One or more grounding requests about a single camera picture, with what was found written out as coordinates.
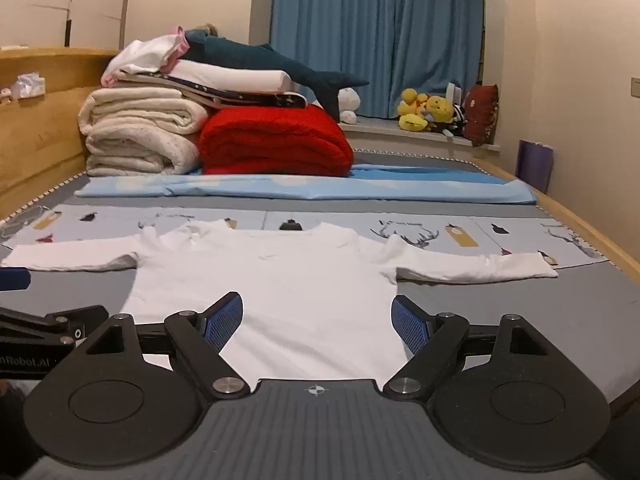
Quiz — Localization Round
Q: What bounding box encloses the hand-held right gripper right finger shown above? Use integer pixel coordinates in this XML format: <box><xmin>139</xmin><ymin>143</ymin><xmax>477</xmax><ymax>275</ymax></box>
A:
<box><xmin>382</xmin><ymin>295</ymin><xmax>559</xmax><ymax>401</ymax></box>

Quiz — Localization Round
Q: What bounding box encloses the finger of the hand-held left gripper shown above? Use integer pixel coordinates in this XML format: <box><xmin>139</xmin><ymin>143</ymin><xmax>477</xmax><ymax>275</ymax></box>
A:
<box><xmin>0</xmin><ymin>305</ymin><xmax>109</xmax><ymax>347</ymax></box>
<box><xmin>0</xmin><ymin>268</ymin><xmax>32</xmax><ymax>292</ymax></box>

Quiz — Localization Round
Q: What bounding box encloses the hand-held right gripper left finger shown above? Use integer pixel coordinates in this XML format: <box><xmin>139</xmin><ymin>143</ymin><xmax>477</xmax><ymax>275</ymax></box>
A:
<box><xmin>75</xmin><ymin>291</ymin><xmax>251</xmax><ymax>401</ymax></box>

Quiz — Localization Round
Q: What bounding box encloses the white long-sleeve shirt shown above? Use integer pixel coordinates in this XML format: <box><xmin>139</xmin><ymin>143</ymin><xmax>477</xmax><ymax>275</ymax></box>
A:
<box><xmin>0</xmin><ymin>220</ymin><xmax>559</xmax><ymax>381</ymax></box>

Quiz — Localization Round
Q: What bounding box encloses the deer printed bed sheet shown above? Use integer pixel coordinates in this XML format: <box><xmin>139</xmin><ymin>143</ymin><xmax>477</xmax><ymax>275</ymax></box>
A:
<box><xmin>0</xmin><ymin>205</ymin><xmax>608</xmax><ymax>268</ymax></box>

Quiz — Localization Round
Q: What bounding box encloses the light blue sheet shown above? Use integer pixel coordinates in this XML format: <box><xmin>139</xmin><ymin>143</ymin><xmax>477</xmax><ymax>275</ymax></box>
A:
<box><xmin>75</xmin><ymin>162</ymin><xmax>538</xmax><ymax>206</ymax></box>

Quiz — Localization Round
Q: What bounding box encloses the red folded blanket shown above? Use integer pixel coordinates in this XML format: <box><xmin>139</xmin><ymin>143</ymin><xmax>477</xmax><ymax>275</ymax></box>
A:
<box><xmin>198</xmin><ymin>102</ymin><xmax>355</xmax><ymax>177</ymax></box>

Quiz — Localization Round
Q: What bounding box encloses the cream folded blanket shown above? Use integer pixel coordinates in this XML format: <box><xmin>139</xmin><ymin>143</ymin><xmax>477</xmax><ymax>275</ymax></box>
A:
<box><xmin>79</xmin><ymin>87</ymin><xmax>208</xmax><ymax>177</ymax></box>

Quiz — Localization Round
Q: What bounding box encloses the white window sill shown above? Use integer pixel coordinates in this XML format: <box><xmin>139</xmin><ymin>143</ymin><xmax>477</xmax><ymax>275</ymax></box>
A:
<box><xmin>342</xmin><ymin>115</ymin><xmax>501</xmax><ymax>153</ymax></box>

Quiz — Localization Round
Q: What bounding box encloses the yellow round plush toy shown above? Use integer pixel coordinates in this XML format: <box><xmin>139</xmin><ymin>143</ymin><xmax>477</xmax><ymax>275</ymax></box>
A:
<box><xmin>425</xmin><ymin>96</ymin><xmax>456</xmax><ymax>133</ymax></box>

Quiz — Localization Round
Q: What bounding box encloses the yellow duck plush toy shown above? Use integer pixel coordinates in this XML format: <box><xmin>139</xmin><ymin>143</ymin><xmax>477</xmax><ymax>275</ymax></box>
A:
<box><xmin>398</xmin><ymin>88</ymin><xmax>431</xmax><ymax>132</ymax></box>

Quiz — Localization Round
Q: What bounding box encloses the dark red bag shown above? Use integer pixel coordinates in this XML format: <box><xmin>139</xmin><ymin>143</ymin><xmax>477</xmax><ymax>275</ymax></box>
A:
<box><xmin>462</xmin><ymin>84</ymin><xmax>501</xmax><ymax>147</ymax></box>

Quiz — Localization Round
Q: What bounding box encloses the dark starred cloth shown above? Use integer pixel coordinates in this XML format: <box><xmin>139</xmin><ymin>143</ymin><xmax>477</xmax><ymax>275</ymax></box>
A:
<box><xmin>107</xmin><ymin>72</ymin><xmax>308</xmax><ymax>109</ymax></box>

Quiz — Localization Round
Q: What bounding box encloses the white plush toy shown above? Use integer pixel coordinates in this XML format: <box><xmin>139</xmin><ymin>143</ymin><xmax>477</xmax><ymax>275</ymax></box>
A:
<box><xmin>337</xmin><ymin>87</ymin><xmax>362</xmax><ymax>125</ymax></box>

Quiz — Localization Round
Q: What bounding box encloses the white folded quilt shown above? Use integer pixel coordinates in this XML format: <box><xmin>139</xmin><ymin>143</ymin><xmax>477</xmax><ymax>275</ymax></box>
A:
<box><xmin>170</xmin><ymin>60</ymin><xmax>296</xmax><ymax>96</ymax></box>

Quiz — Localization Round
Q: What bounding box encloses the white pink-trimmed cloth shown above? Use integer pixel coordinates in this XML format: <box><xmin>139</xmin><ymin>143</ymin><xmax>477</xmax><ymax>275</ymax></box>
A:
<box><xmin>100</xmin><ymin>27</ymin><xmax>191</xmax><ymax>86</ymax></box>

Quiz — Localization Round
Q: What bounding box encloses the dark teal shark plush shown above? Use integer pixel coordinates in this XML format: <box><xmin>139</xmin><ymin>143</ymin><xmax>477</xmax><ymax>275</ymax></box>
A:
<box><xmin>182</xmin><ymin>27</ymin><xmax>371</xmax><ymax>116</ymax></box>

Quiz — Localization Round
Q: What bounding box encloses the white wardrobe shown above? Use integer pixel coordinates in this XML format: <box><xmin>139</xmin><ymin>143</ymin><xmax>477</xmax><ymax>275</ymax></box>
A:
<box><xmin>0</xmin><ymin>0</ymin><xmax>136</xmax><ymax>51</ymax></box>

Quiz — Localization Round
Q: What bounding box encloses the blue curtain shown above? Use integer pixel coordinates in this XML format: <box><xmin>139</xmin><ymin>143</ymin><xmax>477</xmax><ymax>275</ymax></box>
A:
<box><xmin>270</xmin><ymin>0</ymin><xmax>486</xmax><ymax>121</ymax></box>

